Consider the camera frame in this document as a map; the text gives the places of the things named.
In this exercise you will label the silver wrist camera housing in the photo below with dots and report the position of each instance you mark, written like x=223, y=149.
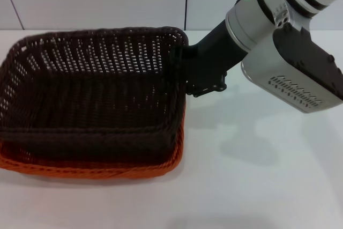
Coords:
x=294, y=73

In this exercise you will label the dark brown woven plastic basket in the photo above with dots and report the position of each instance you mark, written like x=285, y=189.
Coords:
x=80, y=105

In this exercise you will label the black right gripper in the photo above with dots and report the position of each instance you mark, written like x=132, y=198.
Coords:
x=209, y=62

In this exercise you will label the orange woven plastic basket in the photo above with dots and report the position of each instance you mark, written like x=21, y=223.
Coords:
x=80, y=172

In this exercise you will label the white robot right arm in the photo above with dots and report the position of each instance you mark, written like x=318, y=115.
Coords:
x=252, y=20

